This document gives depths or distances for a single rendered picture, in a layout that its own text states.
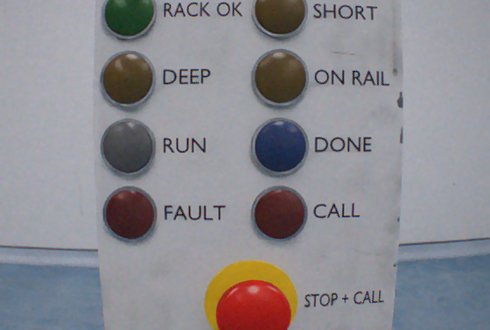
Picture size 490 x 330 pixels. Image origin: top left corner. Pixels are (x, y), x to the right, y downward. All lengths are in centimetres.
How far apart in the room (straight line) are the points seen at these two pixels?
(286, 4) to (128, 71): 9
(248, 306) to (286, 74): 12
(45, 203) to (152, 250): 375
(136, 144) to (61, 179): 372
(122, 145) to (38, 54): 372
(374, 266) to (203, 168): 11
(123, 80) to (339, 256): 15
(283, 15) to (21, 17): 379
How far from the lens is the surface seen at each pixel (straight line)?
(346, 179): 37
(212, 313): 38
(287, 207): 36
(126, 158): 36
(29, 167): 411
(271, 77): 36
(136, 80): 36
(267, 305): 35
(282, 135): 36
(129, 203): 36
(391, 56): 38
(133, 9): 36
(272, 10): 36
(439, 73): 422
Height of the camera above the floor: 109
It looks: 5 degrees down
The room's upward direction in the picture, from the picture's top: straight up
